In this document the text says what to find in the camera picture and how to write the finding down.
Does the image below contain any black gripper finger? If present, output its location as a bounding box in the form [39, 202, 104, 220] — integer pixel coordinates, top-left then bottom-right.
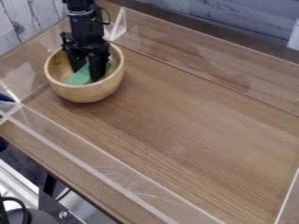
[88, 52, 108, 81]
[64, 46, 88, 72]

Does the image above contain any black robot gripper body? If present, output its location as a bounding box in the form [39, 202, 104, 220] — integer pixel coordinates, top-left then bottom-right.
[60, 0, 111, 57]

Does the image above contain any green rectangular block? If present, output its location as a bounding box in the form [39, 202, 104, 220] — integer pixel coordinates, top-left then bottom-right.
[63, 61, 112, 87]

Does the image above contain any light wooden bowl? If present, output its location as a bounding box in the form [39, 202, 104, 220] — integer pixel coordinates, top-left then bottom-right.
[44, 44, 126, 103]

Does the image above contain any blue object at left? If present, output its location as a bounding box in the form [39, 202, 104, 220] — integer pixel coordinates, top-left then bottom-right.
[0, 93, 15, 102]

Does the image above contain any black metal table leg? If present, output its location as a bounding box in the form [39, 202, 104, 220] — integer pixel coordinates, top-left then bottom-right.
[43, 174, 58, 197]

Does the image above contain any white object at right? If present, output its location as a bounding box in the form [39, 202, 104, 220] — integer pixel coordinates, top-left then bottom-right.
[287, 18, 299, 51]

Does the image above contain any clear acrylic tray wall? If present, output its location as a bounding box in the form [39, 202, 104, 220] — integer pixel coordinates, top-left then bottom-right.
[0, 10, 299, 224]

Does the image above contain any black metal bracket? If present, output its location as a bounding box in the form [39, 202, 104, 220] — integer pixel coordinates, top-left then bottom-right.
[39, 191, 86, 224]

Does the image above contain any black cable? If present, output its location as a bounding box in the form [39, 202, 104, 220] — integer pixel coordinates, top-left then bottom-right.
[0, 196, 34, 224]

